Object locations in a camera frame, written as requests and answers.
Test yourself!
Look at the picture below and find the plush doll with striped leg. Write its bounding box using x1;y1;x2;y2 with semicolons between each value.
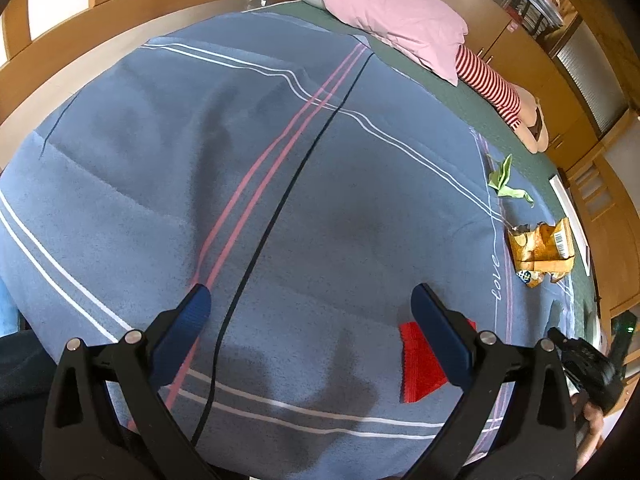
454;44;550;153

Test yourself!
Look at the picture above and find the red plastic bag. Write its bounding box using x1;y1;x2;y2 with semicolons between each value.
398;317;478;404

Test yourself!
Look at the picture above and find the wooden bed frame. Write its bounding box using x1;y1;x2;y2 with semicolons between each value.
0;0;321;126

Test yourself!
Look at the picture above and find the pink pillow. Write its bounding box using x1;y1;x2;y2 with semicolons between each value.
322;0;469;86

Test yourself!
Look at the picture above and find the blue striped blanket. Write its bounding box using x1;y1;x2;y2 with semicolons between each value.
0;10;576;478

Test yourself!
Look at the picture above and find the orange snack bag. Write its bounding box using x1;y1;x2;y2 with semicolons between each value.
507;219;576;288

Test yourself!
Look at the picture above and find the green crumpled wrapper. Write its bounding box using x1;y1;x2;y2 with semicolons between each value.
487;154;535;207

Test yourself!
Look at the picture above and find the wooden cabinet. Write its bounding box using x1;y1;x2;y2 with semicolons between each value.
430;0;640;321

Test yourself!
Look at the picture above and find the person's right hand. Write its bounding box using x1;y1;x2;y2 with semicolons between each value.
570;392;606;471

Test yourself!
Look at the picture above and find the white flat board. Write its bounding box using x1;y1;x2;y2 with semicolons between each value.
548;174;592;277

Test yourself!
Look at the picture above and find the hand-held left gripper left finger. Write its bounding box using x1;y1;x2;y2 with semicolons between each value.
41;283;221;480

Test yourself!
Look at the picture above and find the green bed sheet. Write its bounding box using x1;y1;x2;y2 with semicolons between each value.
270;0;601;341

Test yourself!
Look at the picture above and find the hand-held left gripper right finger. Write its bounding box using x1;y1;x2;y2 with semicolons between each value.
400;283;578;480

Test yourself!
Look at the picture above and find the black cable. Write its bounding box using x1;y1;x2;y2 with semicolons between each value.
190;52;376;446

